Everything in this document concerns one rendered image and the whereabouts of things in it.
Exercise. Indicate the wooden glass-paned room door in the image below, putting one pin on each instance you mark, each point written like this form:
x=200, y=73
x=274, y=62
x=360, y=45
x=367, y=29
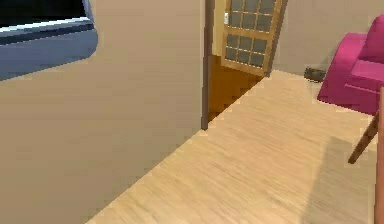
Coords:
x=248, y=36

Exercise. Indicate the small dark grey object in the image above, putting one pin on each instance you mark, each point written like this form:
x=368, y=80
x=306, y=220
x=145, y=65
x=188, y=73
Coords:
x=314, y=73

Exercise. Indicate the pink armchair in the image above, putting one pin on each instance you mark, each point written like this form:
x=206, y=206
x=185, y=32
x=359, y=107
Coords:
x=358, y=75

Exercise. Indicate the brown wooden table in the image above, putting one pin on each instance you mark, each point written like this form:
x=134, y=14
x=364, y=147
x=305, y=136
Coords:
x=379, y=160

